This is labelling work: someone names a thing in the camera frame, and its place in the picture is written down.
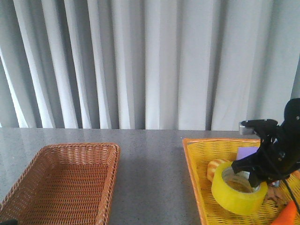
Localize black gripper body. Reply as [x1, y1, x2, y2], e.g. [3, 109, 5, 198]
[251, 98, 300, 182]

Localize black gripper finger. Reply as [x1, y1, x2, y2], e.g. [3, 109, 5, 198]
[248, 171, 264, 188]
[231, 156, 256, 174]

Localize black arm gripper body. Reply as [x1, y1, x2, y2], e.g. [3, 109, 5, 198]
[0, 219, 18, 225]

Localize yellow clear packing tape roll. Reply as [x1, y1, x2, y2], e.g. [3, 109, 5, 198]
[211, 162, 268, 216]

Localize purple foam block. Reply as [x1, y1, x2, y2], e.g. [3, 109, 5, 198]
[236, 147, 259, 160]

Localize brown toy boar figure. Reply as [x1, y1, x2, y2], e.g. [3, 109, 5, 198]
[265, 186, 285, 204]

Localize toy croissant bread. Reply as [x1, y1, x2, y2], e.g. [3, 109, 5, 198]
[207, 159, 228, 182]

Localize orange toy carrot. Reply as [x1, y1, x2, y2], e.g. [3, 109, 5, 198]
[271, 201, 297, 225]

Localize yellow woven plastic basket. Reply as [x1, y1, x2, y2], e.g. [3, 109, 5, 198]
[182, 137, 300, 225]

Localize brown wicker basket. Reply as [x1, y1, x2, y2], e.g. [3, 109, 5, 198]
[0, 142, 120, 225]

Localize grey pleated curtain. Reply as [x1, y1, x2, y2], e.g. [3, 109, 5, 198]
[0, 0, 300, 131]

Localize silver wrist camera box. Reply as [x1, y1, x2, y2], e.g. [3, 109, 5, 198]
[239, 120, 257, 135]

